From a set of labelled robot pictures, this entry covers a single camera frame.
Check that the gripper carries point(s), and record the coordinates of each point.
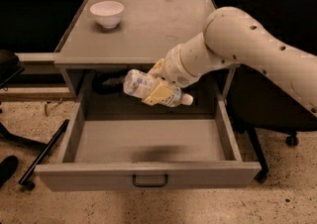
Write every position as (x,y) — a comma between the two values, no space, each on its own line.
(172,66)

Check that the clear plastic bottle white cap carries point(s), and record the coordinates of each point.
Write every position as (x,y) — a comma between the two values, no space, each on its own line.
(139,84)

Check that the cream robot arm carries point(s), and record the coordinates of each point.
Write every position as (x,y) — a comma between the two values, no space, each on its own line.
(231,36)

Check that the black pouch in drawer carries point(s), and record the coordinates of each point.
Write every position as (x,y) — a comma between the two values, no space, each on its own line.
(109,83)

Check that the grey metal drawer cabinet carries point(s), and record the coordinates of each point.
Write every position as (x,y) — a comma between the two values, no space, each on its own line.
(147,31)

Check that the open grey top drawer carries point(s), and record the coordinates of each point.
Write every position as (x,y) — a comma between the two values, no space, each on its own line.
(110,138)

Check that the white ceramic bowl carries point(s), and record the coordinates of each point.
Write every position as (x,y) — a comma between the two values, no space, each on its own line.
(107,14)

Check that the black cabinet foot bar right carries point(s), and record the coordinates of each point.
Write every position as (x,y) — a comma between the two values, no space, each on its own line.
(262,175)

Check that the black cabinet foot bar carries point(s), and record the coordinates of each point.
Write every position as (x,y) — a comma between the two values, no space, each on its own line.
(25,180)
(262,175)

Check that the black office chair right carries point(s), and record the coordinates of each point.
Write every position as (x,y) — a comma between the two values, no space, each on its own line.
(253,100)

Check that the black chair left edge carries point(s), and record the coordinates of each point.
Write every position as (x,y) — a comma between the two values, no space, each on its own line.
(9,68)

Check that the black cabinet foot bar left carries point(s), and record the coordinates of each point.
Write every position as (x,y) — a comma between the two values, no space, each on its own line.
(25,180)

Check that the black shoe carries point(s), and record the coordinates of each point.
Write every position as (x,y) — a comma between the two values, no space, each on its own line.
(7,168)

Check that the black drawer handle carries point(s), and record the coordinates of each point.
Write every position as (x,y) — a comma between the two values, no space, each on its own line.
(150,181)

